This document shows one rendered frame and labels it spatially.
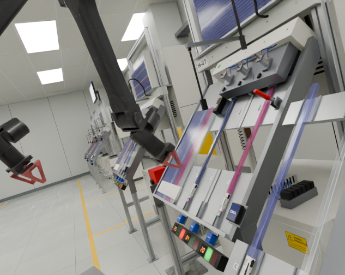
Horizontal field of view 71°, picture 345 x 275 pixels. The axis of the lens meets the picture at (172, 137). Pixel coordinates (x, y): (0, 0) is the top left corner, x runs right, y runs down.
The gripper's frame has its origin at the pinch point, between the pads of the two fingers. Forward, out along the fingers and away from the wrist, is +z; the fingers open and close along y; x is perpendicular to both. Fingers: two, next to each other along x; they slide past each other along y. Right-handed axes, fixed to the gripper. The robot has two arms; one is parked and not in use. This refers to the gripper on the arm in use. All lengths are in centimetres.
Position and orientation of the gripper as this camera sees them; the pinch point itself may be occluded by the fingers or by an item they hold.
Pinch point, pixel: (179, 166)
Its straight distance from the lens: 84.8
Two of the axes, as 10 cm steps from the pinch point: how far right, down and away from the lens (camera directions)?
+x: -5.5, 7.9, -2.6
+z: 7.4, 6.1, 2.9
